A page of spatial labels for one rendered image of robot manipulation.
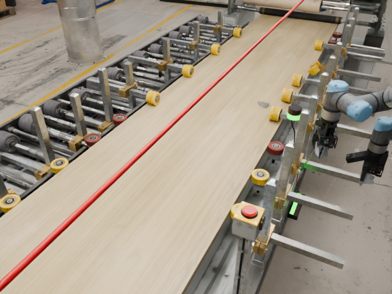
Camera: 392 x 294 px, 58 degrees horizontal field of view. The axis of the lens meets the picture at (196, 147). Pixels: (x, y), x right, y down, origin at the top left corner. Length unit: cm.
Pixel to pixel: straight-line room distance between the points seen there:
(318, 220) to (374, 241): 38
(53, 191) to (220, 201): 71
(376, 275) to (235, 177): 132
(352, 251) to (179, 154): 145
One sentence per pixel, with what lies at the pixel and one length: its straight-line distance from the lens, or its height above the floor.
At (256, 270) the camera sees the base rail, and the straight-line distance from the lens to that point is 153.
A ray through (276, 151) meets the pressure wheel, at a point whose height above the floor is 90.
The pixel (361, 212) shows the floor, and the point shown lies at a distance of 297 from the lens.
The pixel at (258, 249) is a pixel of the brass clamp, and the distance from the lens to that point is 144.
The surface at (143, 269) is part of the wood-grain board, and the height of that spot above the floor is 90.
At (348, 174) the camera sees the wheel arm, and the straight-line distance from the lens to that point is 182.
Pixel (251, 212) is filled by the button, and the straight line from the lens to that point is 99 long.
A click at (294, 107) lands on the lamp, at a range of 165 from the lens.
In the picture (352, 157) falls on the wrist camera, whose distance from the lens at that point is 176.
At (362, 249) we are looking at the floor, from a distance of 271.
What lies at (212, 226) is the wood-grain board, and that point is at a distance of 139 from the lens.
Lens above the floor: 193
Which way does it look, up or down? 35 degrees down
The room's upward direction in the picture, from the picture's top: straight up
